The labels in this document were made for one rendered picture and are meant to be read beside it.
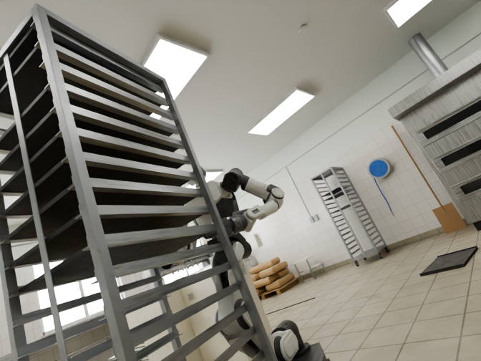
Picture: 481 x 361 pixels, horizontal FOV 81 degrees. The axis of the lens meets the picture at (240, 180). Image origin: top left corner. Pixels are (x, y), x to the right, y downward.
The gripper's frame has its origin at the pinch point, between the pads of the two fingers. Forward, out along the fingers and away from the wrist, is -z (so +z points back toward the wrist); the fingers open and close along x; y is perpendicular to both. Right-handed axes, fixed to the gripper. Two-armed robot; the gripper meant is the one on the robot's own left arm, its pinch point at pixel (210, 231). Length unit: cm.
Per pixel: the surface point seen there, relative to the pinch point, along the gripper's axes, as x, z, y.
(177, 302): -25, 29, -175
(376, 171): 46, 455, -160
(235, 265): -18.4, 0.8, 8.2
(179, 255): -8.4, -25.5, 20.4
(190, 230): 0.0, -16.4, 15.1
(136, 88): 71, -18, 16
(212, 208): 8.4, 0.8, 8.2
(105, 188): 17, -45, 31
